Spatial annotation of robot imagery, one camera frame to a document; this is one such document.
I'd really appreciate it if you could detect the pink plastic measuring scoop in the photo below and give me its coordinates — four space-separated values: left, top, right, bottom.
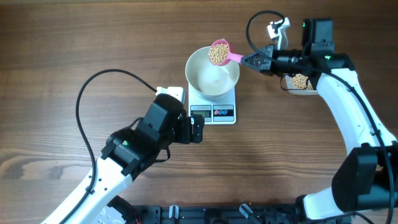
208 39 243 66

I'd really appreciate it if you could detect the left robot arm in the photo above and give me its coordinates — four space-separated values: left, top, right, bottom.
44 94 205 223

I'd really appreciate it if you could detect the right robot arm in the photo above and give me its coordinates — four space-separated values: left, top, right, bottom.
241 17 397 223

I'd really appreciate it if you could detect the white digital kitchen scale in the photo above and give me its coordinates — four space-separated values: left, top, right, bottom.
188 85 237 125

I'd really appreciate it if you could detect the white bowl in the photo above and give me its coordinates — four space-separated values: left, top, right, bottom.
185 46 240 98

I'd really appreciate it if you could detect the soybeans pile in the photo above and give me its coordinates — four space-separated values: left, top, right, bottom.
290 74 313 90

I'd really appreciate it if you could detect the clear plastic container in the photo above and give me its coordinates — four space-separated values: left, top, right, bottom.
285 74 318 95

